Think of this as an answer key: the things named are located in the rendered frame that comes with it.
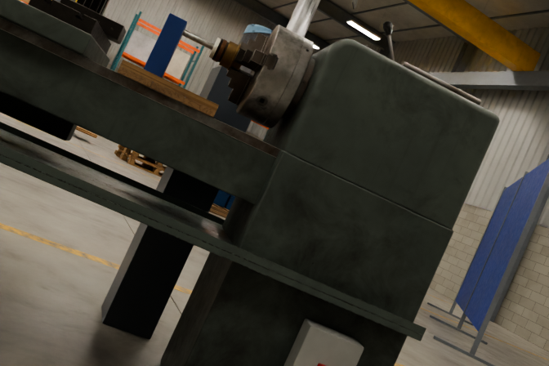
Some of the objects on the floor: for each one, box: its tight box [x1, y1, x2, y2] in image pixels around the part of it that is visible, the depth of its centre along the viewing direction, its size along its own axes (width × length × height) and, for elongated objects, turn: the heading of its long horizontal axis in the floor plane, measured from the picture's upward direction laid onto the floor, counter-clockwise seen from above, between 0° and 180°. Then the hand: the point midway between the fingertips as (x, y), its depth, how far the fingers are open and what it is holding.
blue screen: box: [427, 158, 549, 366], centre depth 800 cm, size 412×80×235 cm, turn 69°
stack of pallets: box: [114, 145, 166, 177], centre depth 1138 cm, size 126×86×73 cm
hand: (333, 0), depth 201 cm, fingers open, 14 cm apart
